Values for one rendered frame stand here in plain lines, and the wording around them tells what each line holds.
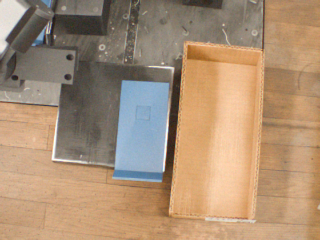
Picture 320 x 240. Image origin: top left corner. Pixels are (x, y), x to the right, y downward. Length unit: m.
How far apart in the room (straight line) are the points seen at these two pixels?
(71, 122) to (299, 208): 0.37
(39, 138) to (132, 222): 0.19
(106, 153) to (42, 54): 0.23
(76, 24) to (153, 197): 0.29
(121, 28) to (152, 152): 0.21
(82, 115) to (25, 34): 0.28
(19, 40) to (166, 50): 0.35
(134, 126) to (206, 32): 0.19
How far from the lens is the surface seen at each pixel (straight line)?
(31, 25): 0.78
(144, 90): 1.03
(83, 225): 1.02
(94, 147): 1.02
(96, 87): 1.04
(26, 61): 0.85
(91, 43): 1.09
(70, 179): 1.03
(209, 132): 1.03
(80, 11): 1.02
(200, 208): 1.01
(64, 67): 0.84
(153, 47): 1.08
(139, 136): 1.01
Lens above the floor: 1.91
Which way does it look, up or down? 75 degrees down
